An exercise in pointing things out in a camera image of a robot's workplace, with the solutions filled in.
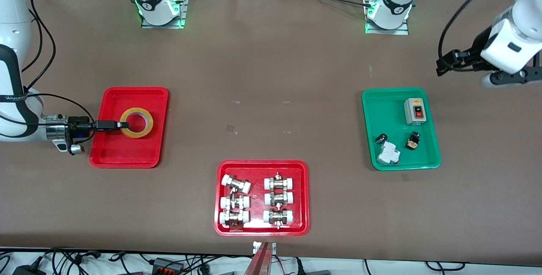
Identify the yellow tape roll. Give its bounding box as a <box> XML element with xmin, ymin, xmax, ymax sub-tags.
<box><xmin>120</xmin><ymin>107</ymin><xmax>154</xmax><ymax>139</ymax></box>

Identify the red plastic tray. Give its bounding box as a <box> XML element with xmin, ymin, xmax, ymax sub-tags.
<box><xmin>89</xmin><ymin>87</ymin><xmax>169</xmax><ymax>169</ymax></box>
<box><xmin>214</xmin><ymin>160</ymin><xmax>310</xmax><ymax>237</ymax></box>

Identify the green plastic tray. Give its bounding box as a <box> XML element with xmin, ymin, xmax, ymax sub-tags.
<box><xmin>362</xmin><ymin>87</ymin><xmax>442</xmax><ymax>171</ymax></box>

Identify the white circuit breaker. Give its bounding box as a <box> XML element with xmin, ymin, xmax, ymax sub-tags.
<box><xmin>378</xmin><ymin>141</ymin><xmax>401</xmax><ymax>166</ymax></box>

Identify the white metal pipe fitting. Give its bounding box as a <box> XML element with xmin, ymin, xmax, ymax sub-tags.
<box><xmin>263</xmin><ymin>209</ymin><xmax>295</xmax><ymax>229</ymax></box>
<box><xmin>220</xmin><ymin>194</ymin><xmax>251</xmax><ymax>211</ymax></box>
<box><xmin>221</xmin><ymin>174</ymin><xmax>252</xmax><ymax>194</ymax></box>
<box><xmin>219</xmin><ymin>210</ymin><xmax>251</xmax><ymax>228</ymax></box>
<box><xmin>264</xmin><ymin>191</ymin><xmax>294</xmax><ymax>207</ymax></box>
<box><xmin>264</xmin><ymin>172</ymin><xmax>295</xmax><ymax>191</ymax></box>

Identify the grey connector block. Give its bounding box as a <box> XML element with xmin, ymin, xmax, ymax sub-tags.
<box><xmin>152</xmin><ymin>257</ymin><xmax>183</xmax><ymax>274</ymax></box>

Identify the black power adapter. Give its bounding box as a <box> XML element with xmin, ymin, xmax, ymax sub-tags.
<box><xmin>13</xmin><ymin>265</ymin><xmax>47</xmax><ymax>275</ymax></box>

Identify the red aluminium bar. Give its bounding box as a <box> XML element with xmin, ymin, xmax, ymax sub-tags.
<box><xmin>243</xmin><ymin>242</ymin><xmax>271</xmax><ymax>275</ymax></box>

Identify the aluminium arm base plate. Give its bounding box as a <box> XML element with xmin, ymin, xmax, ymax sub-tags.
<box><xmin>141</xmin><ymin>0</ymin><xmax>190</xmax><ymax>29</ymax></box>
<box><xmin>365</xmin><ymin>0</ymin><xmax>409</xmax><ymax>36</ymax></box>

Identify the grey switch box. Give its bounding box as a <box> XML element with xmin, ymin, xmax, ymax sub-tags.
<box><xmin>404</xmin><ymin>98</ymin><xmax>426</xmax><ymax>125</ymax></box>

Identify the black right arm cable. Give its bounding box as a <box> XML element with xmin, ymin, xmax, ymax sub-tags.
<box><xmin>0</xmin><ymin>0</ymin><xmax>96</xmax><ymax>144</ymax></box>

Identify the silver metal bracket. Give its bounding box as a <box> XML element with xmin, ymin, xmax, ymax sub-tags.
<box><xmin>253</xmin><ymin>242</ymin><xmax>277</xmax><ymax>255</ymax></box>

